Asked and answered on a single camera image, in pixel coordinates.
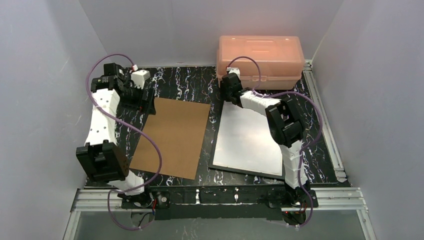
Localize pink plastic storage box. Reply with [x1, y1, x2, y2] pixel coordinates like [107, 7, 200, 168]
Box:
[216, 35, 305, 90]

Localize aluminium front rail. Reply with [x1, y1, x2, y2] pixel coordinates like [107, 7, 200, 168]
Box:
[72, 185, 369, 212]

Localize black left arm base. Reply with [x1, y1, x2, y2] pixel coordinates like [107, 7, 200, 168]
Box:
[117, 191, 171, 210]

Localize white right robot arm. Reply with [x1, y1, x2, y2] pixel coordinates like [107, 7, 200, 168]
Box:
[219, 73, 307, 190]

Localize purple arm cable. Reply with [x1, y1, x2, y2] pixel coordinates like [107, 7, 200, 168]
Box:
[85, 53, 164, 231]
[226, 56, 324, 229]

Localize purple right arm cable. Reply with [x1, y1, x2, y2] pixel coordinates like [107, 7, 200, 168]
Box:
[226, 56, 324, 229]

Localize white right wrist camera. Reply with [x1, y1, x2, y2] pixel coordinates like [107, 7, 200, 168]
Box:
[226, 67, 241, 77]

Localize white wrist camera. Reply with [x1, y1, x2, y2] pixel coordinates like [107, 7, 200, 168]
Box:
[130, 64, 151, 89]
[226, 67, 241, 77]

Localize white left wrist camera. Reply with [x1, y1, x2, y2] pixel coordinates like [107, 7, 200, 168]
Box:
[130, 64, 151, 89]

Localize aluminium rail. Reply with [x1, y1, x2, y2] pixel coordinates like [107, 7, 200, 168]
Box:
[72, 185, 369, 212]
[302, 59, 348, 183]

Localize black picture frame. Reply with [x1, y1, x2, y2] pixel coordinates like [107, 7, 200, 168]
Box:
[207, 96, 289, 181]

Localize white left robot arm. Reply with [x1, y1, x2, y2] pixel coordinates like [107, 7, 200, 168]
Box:
[75, 62, 156, 196]

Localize brown cardboard backing board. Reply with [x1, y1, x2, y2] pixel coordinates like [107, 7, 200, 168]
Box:
[142, 97, 211, 180]

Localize aluminium right rail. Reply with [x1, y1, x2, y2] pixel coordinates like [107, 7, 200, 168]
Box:
[302, 59, 348, 183]

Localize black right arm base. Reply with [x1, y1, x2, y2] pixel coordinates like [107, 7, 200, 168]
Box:
[266, 184, 319, 227]

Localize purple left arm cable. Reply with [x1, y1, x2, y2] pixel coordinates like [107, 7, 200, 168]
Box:
[85, 53, 164, 231]

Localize cat photo print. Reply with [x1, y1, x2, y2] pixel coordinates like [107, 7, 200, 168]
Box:
[212, 100, 284, 177]

